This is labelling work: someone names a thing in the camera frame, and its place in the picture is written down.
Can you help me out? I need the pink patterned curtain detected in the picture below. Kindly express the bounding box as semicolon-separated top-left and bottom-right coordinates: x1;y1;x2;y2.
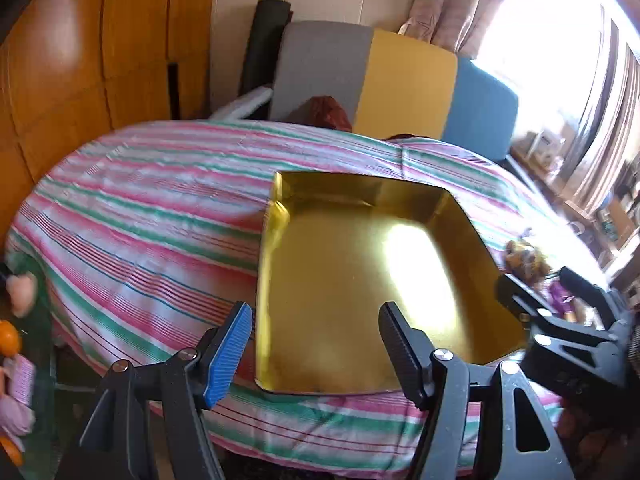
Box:
400;0;516;58

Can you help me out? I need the pink doll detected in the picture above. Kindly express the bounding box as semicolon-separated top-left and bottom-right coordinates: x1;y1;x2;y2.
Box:
0;355;37;438

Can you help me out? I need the gold tray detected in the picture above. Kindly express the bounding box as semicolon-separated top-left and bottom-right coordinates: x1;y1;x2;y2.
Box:
254;171;528;395

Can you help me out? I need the wooden wardrobe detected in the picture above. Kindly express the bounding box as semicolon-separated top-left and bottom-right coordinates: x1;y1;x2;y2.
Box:
0;0;218;241

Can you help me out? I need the grey yellow blue headboard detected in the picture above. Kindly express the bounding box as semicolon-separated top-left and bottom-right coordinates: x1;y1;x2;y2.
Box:
270;21;519;163

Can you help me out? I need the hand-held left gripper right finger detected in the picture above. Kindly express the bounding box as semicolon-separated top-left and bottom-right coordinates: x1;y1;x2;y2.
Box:
378;301;576;480

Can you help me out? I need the beige striped curtain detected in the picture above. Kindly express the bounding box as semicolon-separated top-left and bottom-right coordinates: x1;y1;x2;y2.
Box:
560;7;640;213

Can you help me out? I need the striped bedsheet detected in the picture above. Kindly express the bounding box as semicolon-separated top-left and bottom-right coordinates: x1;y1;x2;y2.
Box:
5;120;608;473

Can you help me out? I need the brown-haired doll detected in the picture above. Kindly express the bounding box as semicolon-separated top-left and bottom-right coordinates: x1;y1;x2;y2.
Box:
502;239;581;323

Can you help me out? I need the orange fruit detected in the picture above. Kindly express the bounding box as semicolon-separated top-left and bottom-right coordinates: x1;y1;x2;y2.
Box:
0;320;24;359

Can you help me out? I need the wooden side table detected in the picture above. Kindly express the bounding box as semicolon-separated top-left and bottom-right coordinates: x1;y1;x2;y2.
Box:
510;125;640;301

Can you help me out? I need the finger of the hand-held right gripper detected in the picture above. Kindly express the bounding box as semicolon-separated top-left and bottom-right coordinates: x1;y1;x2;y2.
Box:
494;274;614;347
559;266;634;331

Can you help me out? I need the peach plush toy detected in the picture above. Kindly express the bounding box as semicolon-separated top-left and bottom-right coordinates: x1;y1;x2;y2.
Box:
6;272;39;318

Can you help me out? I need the black rolled mat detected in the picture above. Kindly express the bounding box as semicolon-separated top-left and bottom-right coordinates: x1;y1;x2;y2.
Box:
240;0;293;98

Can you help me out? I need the window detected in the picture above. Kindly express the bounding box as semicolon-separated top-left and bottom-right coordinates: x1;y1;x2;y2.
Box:
475;0;640;161

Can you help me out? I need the white pillow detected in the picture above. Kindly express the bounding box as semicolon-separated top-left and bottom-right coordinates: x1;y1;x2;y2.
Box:
212;85;273;121

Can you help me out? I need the green mat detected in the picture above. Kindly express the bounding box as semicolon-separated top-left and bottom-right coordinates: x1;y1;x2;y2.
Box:
5;250;57;411

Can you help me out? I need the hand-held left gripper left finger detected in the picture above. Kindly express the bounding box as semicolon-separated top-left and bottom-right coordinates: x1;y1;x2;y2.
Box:
55;301;254;480

